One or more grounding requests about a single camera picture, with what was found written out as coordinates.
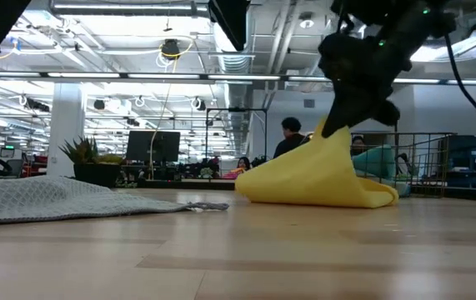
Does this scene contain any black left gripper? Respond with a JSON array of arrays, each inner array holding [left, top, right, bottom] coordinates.
[[208, 0, 252, 53]]

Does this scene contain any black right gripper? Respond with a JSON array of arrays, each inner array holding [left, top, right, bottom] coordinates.
[[321, 41, 410, 139]]

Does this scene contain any bright blue microfiber towel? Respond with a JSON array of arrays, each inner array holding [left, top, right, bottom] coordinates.
[[351, 143, 398, 181]]

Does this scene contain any yellow microfiber towel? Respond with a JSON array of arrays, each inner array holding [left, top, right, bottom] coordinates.
[[233, 117, 400, 210]]

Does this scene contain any person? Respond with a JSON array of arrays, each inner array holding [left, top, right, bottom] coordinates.
[[222, 156, 253, 181], [272, 116, 313, 160], [349, 134, 368, 158]]

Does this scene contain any black ceiling device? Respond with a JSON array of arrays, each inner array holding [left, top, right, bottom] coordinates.
[[160, 37, 183, 60]]

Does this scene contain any dark equipment rack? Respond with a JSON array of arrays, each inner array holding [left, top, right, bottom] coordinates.
[[438, 133, 476, 191]]

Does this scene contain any black computer monitor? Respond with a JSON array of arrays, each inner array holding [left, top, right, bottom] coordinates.
[[125, 130, 182, 164]]

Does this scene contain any potted green plant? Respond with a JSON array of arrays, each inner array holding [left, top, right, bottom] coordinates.
[[58, 135, 124, 188]]

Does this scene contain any grey waffle-weave towel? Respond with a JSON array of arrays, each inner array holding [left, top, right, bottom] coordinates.
[[0, 174, 231, 227]]

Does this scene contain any grey office chair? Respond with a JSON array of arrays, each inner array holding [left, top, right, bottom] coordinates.
[[0, 157, 25, 178]]

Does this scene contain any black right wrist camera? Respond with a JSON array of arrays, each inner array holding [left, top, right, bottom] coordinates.
[[318, 32, 349, 81]]

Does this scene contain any wire mesh basket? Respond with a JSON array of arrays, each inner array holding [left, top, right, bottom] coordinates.
[[347, 131, 456, 198]]

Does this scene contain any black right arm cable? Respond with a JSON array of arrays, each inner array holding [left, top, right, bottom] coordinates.
[[443, 32, 476, 137]]

